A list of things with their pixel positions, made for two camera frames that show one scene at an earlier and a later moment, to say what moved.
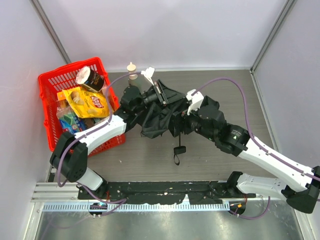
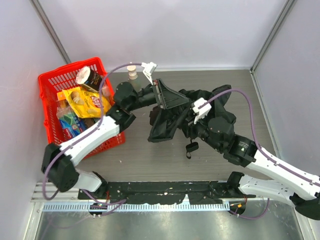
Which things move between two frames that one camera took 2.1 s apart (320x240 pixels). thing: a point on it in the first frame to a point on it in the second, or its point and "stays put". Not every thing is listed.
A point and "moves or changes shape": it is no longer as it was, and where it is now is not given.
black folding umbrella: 159,117 moves or changes shape
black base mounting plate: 162,192 stays put
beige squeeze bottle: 132,68 stays put
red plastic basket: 65,77 stays put
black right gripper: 181,121 to 191,120
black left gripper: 161,92 stays put
